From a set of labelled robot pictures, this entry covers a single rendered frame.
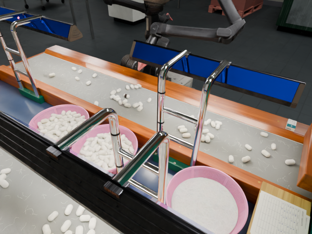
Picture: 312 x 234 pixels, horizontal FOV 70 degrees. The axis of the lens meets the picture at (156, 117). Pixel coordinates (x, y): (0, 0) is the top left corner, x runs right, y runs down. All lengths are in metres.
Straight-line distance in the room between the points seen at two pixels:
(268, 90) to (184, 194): 0.44
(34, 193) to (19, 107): 0.68
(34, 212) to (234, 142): 0.80
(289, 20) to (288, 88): 4.52
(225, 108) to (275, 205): 0.53
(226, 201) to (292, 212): 0.19
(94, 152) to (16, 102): 0.70
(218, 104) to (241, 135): 0.22
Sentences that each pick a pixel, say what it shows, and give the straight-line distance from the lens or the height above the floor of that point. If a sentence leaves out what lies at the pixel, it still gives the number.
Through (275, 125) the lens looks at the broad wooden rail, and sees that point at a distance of 1.17.
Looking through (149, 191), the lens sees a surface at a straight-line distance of 0.70.
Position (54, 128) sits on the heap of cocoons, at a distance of 1.13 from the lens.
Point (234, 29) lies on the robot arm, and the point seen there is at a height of 1.08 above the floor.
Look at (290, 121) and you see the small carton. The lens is 1.19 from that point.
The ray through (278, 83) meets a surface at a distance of 0.78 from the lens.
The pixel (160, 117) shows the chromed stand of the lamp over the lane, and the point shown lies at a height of 0.93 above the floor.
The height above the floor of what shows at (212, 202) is 0.73.
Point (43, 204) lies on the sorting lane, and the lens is 0.88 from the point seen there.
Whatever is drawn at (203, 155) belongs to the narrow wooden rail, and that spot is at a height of 0.76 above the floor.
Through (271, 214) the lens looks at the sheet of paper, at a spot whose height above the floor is 0.78.
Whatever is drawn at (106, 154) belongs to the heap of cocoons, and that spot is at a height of 0.73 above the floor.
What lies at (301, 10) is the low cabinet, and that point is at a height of 0.43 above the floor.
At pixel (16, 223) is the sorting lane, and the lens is 0.88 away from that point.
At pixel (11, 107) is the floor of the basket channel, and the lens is 1.51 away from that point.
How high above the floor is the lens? 1.44
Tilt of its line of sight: 39 degrees down
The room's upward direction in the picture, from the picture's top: 1 degrees clockwise
